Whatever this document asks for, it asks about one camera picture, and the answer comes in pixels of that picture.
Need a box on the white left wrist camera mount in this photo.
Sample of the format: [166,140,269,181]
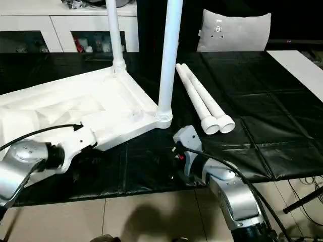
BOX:
[59,123,98,174]

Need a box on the grey bag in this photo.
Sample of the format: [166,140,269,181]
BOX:
[85,0,132,8]

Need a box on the black mat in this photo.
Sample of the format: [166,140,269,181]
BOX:
[0,51,323,206]

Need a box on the thin grey floor cable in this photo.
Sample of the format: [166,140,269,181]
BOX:
[287,176,323,227]

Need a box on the white plastic table leg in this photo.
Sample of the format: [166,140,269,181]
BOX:
[156,0,184,128]
[176,64,220,134]
[180,64,236,134]
[105,0,126,73]

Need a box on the white flat panel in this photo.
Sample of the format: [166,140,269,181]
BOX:
[267,50,323,104]

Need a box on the grey cushion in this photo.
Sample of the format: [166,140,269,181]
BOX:
[196,9,272,53]

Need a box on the white plastic table top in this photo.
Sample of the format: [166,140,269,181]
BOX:
[0,63,174,189]

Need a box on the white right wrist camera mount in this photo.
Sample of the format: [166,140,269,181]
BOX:
[172,125,202,177]

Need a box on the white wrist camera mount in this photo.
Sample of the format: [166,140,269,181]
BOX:
[59,123,98,174]
[172,125,202,177]

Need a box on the black metal frame bar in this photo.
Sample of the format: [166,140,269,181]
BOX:
[282,188,323,214]

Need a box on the white cabinet with glass doors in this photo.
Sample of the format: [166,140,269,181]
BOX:
[0,0,139,53]

